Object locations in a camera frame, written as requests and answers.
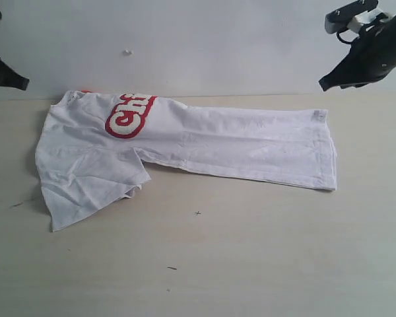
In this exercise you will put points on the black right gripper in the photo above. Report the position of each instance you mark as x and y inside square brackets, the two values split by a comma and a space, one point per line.
[371, 58]

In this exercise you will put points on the white t-shirt red lettering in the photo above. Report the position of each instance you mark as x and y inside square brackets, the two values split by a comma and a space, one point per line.
[93, 148]

